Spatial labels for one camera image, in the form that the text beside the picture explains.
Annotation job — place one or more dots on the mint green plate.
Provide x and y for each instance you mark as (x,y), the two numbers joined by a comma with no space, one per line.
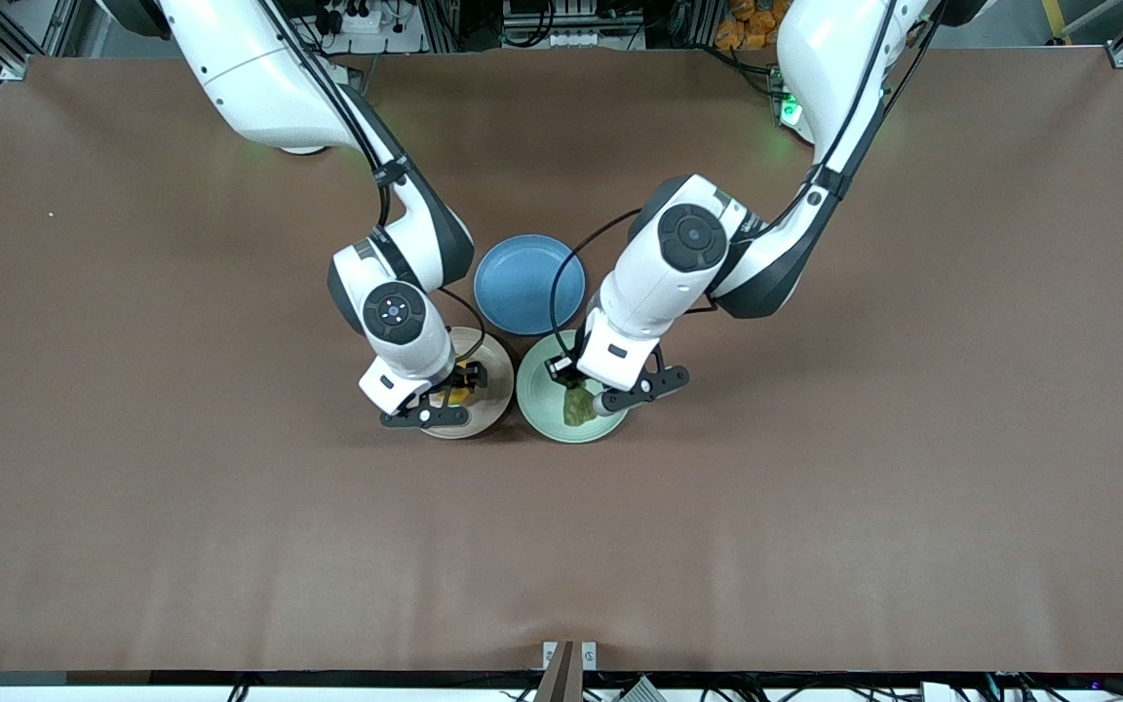
(537,400)

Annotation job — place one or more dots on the yellow lemon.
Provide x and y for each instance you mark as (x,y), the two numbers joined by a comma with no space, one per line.
(462,395)

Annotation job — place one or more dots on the blue plate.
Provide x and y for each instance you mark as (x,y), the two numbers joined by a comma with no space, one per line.
(522,288)

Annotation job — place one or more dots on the grey metal bracket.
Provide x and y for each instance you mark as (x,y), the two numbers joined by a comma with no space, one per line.
(569,668)

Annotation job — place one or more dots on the orange snack packets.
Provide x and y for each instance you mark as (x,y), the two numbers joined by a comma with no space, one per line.
(747,21)

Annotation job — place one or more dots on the green lettuce leaf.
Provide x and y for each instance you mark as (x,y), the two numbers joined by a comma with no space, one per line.
(577,409)

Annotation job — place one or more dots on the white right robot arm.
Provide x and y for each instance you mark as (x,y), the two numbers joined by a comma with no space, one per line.
(259,68)

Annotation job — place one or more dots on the white power strip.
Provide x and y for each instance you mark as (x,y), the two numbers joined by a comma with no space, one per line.
(357,18)

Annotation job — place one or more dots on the beige pink plate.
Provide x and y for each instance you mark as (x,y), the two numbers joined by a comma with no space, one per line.
(495,390)

